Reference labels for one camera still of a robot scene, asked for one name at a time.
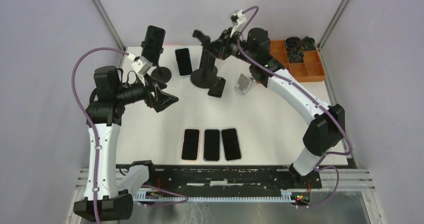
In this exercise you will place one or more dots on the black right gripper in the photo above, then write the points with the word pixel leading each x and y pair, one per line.
pixel 219 48

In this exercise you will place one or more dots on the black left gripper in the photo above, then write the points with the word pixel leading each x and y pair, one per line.
pixel 161 99

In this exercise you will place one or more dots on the tall black phone stand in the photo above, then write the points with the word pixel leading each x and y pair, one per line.
pixel 160 73
pixel 204 77

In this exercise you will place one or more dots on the white case phone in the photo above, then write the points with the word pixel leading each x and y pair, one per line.
pixel 183 60

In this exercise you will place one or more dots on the pink case phone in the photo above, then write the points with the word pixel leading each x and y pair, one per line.
pixel 190 146

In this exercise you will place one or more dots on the clear case phone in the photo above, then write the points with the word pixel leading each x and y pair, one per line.
pixel 211 145

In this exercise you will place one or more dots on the black phone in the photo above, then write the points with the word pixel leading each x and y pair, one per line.
pixel 231 145
pixel 152 46

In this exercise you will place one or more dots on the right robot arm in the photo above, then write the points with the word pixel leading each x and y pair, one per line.
pixel 326 123

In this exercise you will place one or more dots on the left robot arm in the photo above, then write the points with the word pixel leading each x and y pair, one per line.
pixel 105 198

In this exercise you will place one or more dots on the small black folding stand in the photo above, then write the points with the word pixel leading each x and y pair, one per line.
pixel 218 89

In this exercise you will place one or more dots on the black phone on tall stand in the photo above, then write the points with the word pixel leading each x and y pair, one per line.
pixel 152 46

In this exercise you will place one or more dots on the silver metal phone stand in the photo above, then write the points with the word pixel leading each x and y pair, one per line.
pixel 244 84

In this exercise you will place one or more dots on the wooden compartment tray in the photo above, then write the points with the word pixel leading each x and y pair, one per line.
pixel 310 70

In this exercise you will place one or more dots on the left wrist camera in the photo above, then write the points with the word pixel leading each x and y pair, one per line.
pixel 140 65

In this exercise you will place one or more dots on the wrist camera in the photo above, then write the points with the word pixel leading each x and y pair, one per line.
pixel 238 19
pixel 140 65

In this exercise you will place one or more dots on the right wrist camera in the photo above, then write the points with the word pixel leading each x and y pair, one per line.
pixel 238 19

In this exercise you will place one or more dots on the black mounting base plate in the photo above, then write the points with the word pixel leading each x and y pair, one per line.
pixel 221 181

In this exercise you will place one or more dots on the white slotted cable duct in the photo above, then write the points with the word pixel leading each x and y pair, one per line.
pixel 145 196

